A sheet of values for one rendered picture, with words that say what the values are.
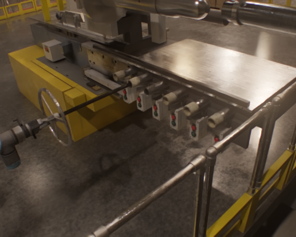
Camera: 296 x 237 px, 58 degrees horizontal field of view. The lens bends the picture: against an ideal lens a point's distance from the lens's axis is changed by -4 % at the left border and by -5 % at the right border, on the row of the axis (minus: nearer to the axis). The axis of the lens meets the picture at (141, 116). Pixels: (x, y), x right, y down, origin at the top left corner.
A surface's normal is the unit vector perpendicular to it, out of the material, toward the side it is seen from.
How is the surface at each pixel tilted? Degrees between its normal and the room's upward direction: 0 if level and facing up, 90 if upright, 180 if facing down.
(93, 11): 90
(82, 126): 90
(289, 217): 0
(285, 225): 0
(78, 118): 90
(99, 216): 0
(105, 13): 90
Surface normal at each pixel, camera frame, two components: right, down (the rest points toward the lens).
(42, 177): -0.07, -0.84
